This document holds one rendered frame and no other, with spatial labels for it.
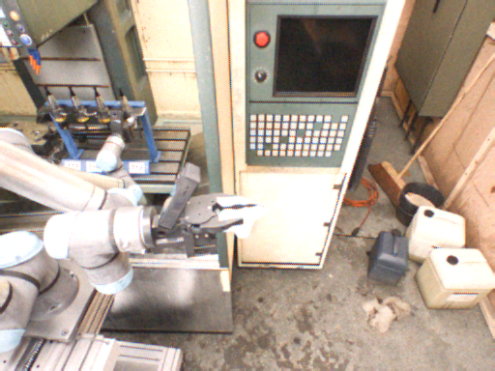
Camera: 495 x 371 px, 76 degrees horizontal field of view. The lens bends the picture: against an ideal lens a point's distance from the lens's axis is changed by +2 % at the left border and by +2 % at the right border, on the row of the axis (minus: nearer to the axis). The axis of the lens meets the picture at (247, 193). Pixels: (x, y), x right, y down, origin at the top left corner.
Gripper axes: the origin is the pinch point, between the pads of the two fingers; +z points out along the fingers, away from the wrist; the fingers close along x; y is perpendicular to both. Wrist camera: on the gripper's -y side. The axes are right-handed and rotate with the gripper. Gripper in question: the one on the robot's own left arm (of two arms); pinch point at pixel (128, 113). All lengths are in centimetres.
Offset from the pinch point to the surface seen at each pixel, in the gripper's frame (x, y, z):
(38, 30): -21.7, -38.5, -6.4
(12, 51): -46, -25, 7
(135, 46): -22, 4, 89
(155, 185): 10.1, 32.1, -16.5
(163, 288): 19, 58, -60
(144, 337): -3, 118, -62
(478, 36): 217, -1, 109
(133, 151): -7.4, 30.2, 9.0
